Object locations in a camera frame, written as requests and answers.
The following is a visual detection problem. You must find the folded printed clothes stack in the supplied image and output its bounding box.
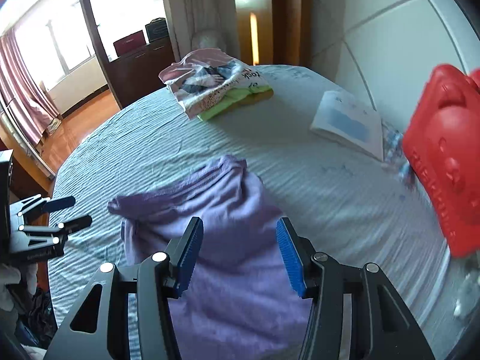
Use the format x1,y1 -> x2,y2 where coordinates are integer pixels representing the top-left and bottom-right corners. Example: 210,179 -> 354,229
159,48 -> 273,121

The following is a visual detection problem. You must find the white booklet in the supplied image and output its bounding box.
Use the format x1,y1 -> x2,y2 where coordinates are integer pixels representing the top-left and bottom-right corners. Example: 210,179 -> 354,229
310,90 -> 383,162

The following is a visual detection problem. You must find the purple t-shirt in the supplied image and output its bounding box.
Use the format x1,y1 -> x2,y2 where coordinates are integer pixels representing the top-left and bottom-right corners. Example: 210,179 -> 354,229
107,155 -> 310,359

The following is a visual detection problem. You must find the light blue striped bedsheet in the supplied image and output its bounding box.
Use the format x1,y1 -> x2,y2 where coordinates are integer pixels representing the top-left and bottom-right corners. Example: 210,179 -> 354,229
48,65 -> 463,359

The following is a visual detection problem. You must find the white gloved hand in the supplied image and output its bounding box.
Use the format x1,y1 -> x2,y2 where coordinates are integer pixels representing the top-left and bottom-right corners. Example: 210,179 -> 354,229
0,263 -> 38,312

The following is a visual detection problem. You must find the red bear suitcase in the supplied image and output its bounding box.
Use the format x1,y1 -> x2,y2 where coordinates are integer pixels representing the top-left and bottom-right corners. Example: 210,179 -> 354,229
402,64 -> 479,258

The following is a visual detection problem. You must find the dark wooden cabinet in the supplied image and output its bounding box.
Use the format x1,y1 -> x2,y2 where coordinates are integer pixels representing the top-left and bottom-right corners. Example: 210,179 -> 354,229
106,18 -> 175,108

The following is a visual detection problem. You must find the pink curtain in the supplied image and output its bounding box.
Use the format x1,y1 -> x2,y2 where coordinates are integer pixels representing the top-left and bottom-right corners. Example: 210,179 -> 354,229
1,28 -> 61,146

